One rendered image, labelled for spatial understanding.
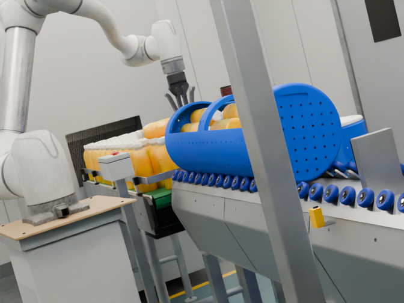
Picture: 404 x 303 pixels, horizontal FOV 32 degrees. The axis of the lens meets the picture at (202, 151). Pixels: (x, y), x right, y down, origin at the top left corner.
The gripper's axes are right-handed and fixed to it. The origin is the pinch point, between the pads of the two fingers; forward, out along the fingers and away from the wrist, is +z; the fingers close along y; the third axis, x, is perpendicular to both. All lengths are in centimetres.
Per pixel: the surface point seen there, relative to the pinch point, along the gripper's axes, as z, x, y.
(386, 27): -21, -263, -283
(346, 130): 15, 50, -40
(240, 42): -19, 144, 32
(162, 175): 19.4, -15.8, 11.6
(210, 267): 58, 1, 6
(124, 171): 13.2, -18.8, 26.2
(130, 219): 35, -27, 27
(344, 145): 20, 50, -38
